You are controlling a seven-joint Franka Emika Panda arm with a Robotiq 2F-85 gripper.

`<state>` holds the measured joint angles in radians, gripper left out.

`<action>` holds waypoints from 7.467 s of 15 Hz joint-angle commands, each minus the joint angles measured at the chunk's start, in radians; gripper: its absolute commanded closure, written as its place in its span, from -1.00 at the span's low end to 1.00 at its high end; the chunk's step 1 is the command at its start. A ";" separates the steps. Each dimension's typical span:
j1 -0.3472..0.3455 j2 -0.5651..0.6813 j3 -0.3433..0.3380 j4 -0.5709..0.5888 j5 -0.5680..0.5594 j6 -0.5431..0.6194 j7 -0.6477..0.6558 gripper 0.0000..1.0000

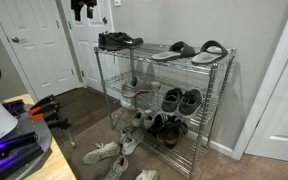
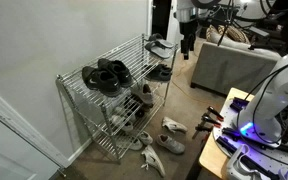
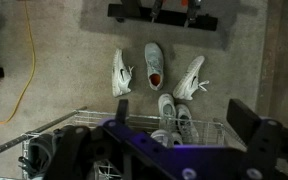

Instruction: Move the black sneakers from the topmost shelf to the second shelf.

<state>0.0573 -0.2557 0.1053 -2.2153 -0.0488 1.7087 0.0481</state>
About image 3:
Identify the white Nike sneaker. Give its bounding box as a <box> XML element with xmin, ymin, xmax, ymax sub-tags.
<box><xmin>172</xmin><ymin>55</ymin><xmax>210</xmax><ymax>101</ymax></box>
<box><xmin>111</xmin><ymin>48</ymin><xmax>135</xmax><ymax>98</ymax></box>

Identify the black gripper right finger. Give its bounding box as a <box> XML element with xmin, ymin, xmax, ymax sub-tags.
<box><xmin>226</xmin><ymin>98</ymin><xmax>283</xmax><ymax>180</ymax></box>

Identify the grey slide sandal black strap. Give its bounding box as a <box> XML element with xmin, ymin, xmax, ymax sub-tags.
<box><xmin>18</xmin><ymin>131</ymin><xmax>63</xmax><ymax>178</ymax></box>

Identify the small white sneaker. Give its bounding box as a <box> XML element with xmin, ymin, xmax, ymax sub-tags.
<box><xmin>170</xmin><ymin>131</ymin><xmax>185</xmax><ymax>146</ymax></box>
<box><xmin>150</xmin><ymin>129</ymin><xmax>175</xmax><ymax>148</ymax></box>

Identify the chrome wire shoe rack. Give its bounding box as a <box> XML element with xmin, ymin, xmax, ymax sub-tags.
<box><xmin>0</xmin><ymin>106</ymin><xmax>248</xmax><ymax>180</ymax></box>

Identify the black orange bar clamp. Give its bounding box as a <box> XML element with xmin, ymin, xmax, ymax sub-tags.
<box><xmin>180</xmin><ymin>0</ymin><xmax>202</xmax><ymax>28</ymax></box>

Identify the grey sneaker orange insole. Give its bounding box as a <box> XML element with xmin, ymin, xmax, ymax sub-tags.
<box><xmin>144</xmin><ymin>42</ymin><xmax>165</xmax><ymax>92</ymax></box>

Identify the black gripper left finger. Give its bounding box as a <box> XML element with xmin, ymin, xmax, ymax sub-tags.
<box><xmin>43</xmin><ymin>99</ymin><xmax>130</xmax><ymax>180</ymax></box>

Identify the yellow extension cable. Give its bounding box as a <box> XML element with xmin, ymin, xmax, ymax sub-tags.
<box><xmin>0</xmin><ymin>0</ymin><xmax>38</xmax><ymax>125</ymax></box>

